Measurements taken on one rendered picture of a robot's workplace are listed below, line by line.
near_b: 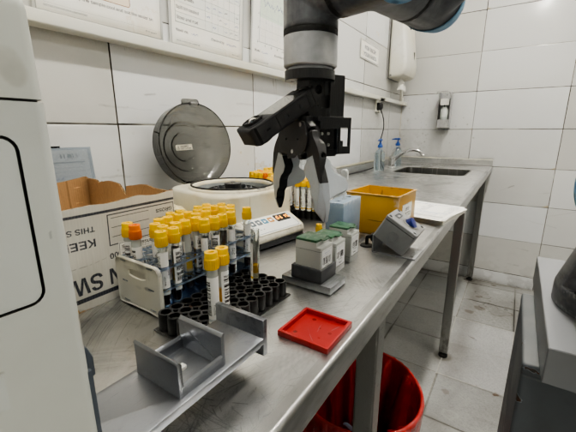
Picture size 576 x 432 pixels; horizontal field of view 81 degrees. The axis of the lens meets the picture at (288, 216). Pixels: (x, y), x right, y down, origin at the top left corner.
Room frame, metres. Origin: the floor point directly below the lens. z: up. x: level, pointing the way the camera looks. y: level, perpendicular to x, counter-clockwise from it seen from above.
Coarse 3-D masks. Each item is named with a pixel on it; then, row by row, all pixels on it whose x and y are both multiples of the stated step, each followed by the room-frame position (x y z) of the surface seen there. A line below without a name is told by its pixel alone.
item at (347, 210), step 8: (336, 200) 0.71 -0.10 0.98; (344, 200) 0.71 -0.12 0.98; (352, 200) 0.72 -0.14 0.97; (360, 200) 0.76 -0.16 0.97; (336, 208) 0.68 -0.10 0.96; (344, 208) 0.68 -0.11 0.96; (352, 208) 0.72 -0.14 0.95; (328, 216) 0.69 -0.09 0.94; (336, 216) 0.68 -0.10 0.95; (344, 216) 0.68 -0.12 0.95; (352, 216) 0.72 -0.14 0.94; (328, 224) 0.69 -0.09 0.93; (360, 240) 0.73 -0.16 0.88
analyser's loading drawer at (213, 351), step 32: (192, 320) 0.28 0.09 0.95; (224, 320) 0.33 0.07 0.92; (256, 320) 0.31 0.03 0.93; (160, 352) 0.27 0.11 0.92; (192, 352) 0.28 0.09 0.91; (224, 352) 0.26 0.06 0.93; (256, 352) 0.31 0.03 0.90; (128, 384) 0.24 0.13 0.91; (160, 384) 0.23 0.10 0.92; (192, 384) 0.23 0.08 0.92; (128, 416) 0.21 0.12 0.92; (160, 416) 0.21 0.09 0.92
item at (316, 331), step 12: (300, 312) 0.41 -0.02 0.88; (312, 312) 0.41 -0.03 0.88; (288, 324) 0.38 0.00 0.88; (300, 324) 0.39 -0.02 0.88; (312, 324) 0.39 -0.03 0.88; (324, 324) 0.39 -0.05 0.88; (336, 324) 0.39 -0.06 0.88; (348, 324) 0.38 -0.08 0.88; (288, 336) 0.36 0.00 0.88; (300, 336) 0.35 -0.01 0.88; (312, 336) 0.36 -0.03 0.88; (324, 336) 0.36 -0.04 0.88; (336, 336) 0.35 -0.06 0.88; (312, 348) 0.34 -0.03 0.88; (324, 348) 0.33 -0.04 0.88
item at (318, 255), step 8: (296, 240) 0.51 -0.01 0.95; (296, 248) 0.51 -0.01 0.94; (304, 248) 0.50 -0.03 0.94; (312, 248) 0.50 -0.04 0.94; (320, 248) 0.49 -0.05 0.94; (328, 248) 0.51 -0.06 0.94; (296, 256) 0.51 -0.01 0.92; (304, 256) 0.50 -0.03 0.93; (312, 256) 0.50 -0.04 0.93; (320, 256) 0.49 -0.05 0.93; (328, 256) 0.51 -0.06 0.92; (304, 264) 0.50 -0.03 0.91; (312, 264) 0.50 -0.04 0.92; (320, 264) 0.49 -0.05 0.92; (328, 264) 0.51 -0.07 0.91
